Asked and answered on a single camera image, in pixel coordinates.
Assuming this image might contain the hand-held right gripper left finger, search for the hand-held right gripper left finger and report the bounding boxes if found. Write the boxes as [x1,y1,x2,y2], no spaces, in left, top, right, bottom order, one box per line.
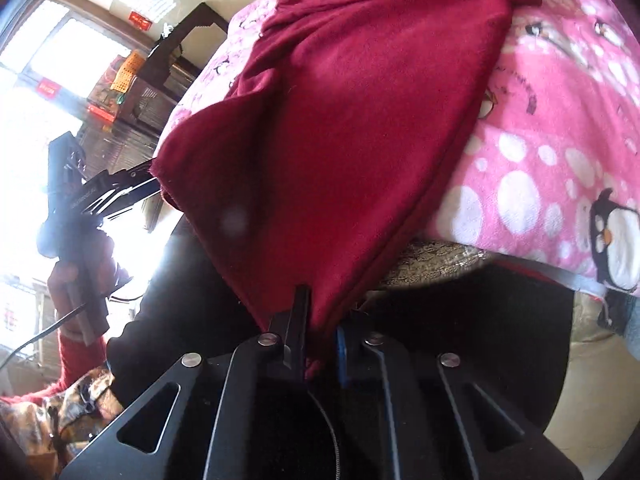
[57,285,313,480]

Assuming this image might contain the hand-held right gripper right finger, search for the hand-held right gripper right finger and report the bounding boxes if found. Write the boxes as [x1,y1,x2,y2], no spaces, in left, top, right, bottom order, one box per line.
[336,310,583,480]

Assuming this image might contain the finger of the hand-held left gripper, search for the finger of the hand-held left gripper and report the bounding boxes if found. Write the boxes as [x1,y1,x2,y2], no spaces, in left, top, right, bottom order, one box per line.
[80,160,158,196]
[82,176,162,222]

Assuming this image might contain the dark red sweater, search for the dark red sweater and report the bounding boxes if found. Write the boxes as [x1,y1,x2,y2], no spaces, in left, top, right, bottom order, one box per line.
[152,0,543,378]

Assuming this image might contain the person's left hand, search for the person's left hand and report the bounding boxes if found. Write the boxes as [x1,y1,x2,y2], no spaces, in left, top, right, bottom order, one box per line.
[47,232,132,335]

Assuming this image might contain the orange plastic crate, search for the orange plastic crate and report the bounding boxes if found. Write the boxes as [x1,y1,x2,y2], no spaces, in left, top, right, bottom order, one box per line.
[112,50,143,93]

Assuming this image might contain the person's black trousers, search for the person's black trousers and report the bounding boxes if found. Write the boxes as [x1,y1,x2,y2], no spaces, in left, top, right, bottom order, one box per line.
[105,217,576,441]

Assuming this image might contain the dark wooden desk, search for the dark wooden desk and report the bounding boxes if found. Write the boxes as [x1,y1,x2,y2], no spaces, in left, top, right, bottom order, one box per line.
[132,2,231,126]

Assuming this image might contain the bright window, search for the bright window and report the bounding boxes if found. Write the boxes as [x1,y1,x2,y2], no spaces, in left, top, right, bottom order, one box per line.
[0,0,133,106]

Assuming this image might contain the camouflage patterned jacket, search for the camouflage patterned jacket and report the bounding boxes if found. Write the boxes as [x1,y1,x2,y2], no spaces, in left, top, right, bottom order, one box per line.
[0,365,126,471]

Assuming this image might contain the pink penguin print blanket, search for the pink penguin print blanket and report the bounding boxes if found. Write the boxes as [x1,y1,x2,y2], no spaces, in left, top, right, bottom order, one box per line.
[162,0,640,296]

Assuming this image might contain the black cable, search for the black cable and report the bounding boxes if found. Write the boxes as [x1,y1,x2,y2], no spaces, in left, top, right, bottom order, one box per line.
[0,305,83,367]

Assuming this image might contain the white wall calendar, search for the white wall calendar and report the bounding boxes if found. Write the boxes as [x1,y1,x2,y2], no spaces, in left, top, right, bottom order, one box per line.
[135,0,177,22]

